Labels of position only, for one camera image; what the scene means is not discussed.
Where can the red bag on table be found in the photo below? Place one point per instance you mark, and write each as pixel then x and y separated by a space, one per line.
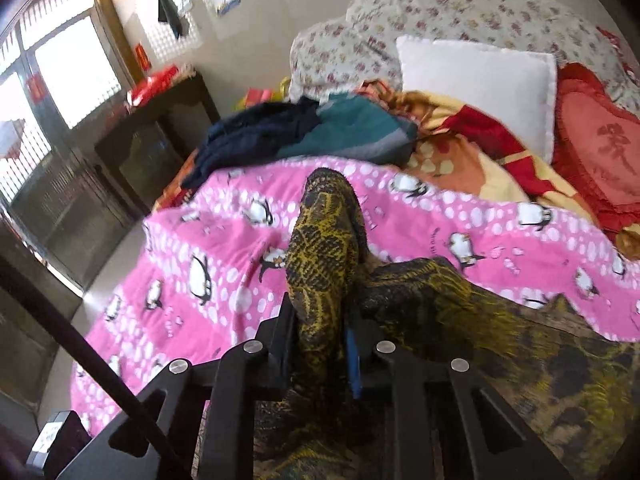
pixel 152 85

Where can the window with lattice grille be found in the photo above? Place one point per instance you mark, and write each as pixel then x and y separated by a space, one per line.
pixel 58 77

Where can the floral padded headboard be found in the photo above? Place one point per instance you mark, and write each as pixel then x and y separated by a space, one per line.
pixel 338 55

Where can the brown yellow patterned garment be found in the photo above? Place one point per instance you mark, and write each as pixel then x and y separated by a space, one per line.
pixel 578 391

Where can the dark cloth hanging on wall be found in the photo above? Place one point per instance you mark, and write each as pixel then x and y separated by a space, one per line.
pixel 167 13

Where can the pink penguin quilt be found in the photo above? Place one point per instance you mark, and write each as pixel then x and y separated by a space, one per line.
pixel 535 297

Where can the teal grey garment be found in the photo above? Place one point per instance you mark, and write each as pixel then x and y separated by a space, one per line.
pixel 353 126

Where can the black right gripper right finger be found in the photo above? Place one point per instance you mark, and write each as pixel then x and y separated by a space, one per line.
pixel 439 420

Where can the white square pillow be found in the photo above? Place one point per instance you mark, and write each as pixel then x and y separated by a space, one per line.
pixel 517 88

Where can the red heart cushion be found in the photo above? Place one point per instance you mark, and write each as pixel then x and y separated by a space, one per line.
pixel 596 148

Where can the red sign on wall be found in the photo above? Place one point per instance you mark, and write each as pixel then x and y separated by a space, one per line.
pixel 142 58

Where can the dark wooden side table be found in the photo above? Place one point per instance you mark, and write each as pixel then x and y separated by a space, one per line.
pixel 141 152

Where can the black pole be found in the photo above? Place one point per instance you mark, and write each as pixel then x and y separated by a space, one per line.
pixel 66 335

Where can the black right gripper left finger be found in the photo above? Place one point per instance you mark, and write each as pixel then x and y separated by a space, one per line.
pixel 207 412

